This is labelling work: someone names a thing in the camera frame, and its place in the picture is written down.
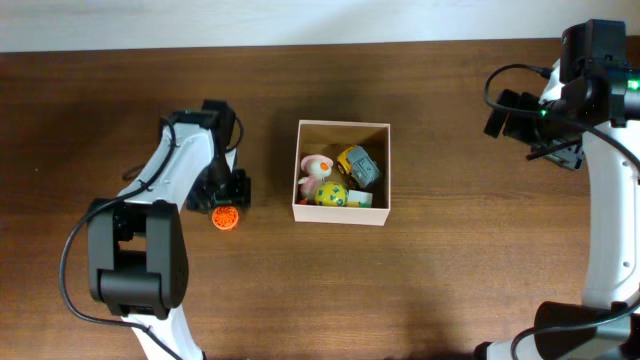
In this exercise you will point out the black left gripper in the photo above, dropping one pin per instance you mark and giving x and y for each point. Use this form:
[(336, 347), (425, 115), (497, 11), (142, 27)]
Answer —
[(241, 199)]

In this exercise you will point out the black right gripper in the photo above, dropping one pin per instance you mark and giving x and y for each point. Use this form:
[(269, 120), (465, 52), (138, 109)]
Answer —
[(566, 154)]

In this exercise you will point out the orange round lattice toy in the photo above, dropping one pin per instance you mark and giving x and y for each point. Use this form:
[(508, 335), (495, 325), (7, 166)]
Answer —
[(225, 218)]

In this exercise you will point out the white duck toy pink hat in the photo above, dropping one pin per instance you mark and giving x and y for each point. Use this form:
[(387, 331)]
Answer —
[(316, 169)]

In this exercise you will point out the yellow ball with blue letters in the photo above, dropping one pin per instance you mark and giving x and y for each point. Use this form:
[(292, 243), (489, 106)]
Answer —
[(331, 194)]

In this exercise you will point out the colourful puzzle cube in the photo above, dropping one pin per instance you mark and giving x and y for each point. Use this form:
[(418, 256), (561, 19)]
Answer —
[(359, 199)]

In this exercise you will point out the yellow and grey toy truck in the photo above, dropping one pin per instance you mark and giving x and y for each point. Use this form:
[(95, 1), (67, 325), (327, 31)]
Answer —
[(358, 168)]

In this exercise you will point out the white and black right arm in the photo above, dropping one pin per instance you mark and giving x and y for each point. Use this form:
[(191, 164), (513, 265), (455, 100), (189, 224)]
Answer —
[(587, 116)]

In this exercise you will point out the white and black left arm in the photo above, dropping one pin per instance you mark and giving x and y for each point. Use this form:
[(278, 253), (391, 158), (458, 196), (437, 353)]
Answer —
[(138, 264)]

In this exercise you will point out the white open cardboard box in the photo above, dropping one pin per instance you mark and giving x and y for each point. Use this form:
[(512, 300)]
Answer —
[(330, 138)]

